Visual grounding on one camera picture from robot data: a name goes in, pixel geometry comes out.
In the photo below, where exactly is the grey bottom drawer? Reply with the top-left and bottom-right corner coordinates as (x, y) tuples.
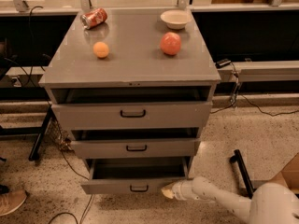
(81, 156), (192, 194)

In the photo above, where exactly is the grey drawer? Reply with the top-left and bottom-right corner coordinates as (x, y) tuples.
(52, 88), (212, 130)
(81, 156), (192, 194)
(71, 128), (200, 159)

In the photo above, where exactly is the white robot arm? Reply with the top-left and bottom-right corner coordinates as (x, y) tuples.
(161, 176), (299, 224)

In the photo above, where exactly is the grey middle drawer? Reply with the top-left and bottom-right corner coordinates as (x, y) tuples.
(71, 128), (200, 159)

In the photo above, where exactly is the grey top drawer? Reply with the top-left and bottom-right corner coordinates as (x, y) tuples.
(52, 88), (212, 130)

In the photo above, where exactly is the grey drawer cabinet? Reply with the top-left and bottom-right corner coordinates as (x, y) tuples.
(38, 7), (222, 173)

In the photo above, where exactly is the black metal stand leg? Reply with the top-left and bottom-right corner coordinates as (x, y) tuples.
(230, 149), (254, 199)

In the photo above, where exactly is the cardboard box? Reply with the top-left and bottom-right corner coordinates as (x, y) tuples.
(271, 153), (299, 194)

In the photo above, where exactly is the black table leg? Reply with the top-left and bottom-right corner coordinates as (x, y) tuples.
(28, 108), (52, 161)

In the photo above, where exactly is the black power adapter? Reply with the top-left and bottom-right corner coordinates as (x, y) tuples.
(215, 59), (231, 69)

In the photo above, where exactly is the red apple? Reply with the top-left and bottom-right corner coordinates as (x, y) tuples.
(160, 32), (181, 56)

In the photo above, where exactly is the orange fruit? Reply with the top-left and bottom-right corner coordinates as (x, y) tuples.
(93, 42), (109, 59)

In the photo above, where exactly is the tan shoe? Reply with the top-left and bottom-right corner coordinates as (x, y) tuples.
(0, 189), (27, 217)

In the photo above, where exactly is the white bowl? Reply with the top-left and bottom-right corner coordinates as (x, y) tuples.
(160, 10), (192, 30)

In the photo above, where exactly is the red soda can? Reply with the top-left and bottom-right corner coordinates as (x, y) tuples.
(80, 8), (107, 29)

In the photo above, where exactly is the black floor cable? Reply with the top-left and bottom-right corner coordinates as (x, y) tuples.
(210, 63), (299, 118)

